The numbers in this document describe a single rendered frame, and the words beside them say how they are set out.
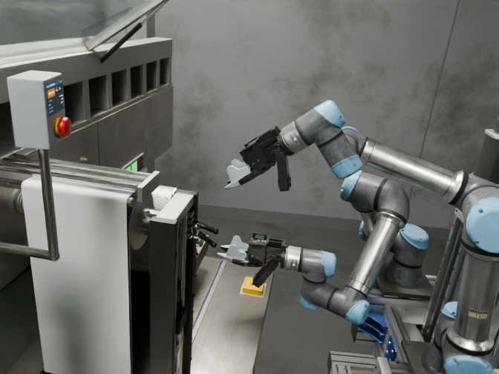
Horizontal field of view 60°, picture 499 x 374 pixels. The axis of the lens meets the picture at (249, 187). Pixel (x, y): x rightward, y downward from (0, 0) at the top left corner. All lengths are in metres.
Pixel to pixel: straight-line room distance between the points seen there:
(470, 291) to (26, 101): 1.07
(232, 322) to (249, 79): 2.52
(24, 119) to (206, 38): 3.01
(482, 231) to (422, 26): 2.78
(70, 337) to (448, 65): 3.35
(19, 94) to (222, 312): 1.01
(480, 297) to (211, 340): 0.74
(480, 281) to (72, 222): 0.97
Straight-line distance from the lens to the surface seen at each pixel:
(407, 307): 1.99
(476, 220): 1.13
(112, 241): 0.99
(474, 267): 1.22
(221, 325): 1.43
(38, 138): 0.69
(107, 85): 1.56
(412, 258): 1.88
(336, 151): 1.10
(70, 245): 1.05
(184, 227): 0.94
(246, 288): 1.55
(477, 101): 4.02
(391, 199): 1.47
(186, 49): 3.66
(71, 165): 1.09
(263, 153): 1.13
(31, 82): 0.67
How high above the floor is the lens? 1.83
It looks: 23 degrees down
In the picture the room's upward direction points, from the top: 5 degrees clockwise
